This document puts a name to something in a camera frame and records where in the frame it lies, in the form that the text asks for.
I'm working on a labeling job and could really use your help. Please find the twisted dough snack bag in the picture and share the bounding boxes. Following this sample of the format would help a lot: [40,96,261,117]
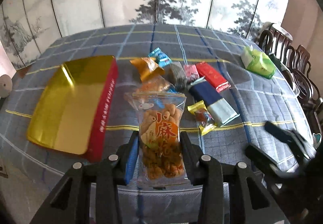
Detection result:
[135,75,174,92]
[127,92,186,188]

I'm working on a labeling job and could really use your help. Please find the dark seaweed snack packet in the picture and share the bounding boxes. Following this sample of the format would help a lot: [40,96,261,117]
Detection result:
[169,61,187,91]

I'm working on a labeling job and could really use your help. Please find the green tissue pack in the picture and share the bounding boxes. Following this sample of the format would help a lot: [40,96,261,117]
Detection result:
[240,46,276,79]

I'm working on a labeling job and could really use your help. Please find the twisted dough snack bag front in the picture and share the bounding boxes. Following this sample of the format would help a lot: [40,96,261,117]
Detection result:
[127,92,186,188]

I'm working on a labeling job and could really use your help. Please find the round grey disc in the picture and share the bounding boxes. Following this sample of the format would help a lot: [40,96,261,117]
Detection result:
[0,74,13,98]

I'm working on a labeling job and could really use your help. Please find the red long snack packet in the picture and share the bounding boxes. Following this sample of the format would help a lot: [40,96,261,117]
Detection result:
[195,62,231,93]

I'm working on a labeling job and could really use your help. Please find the blue plaid tablecloth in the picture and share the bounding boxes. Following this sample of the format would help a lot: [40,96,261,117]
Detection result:
[0,23,315,224]

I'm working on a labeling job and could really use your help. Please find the light blue small packet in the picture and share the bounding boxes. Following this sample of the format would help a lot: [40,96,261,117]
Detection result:
[148,47,172,68]

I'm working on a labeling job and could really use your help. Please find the yellow small candy packet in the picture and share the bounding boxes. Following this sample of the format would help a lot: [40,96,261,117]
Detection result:
[187,100,216,136]

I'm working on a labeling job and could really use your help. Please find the dark wooden chair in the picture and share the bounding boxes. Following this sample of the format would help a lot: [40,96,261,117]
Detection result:
[257,23,297,88]
[290,45,322,134]

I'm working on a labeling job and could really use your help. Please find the red gold toffee tin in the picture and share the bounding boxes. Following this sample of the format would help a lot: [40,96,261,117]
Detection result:
[27,55,118,163]

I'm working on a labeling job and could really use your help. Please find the pink patterned snack packet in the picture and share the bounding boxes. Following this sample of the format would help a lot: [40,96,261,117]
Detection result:
[183,64,199,84]

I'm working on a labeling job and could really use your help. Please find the navy white long packet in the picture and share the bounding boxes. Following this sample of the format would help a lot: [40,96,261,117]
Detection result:
[188,77,240,127]

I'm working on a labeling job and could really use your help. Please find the orange snack packet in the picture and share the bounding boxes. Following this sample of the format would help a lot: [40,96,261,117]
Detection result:
[130,57,165,83]

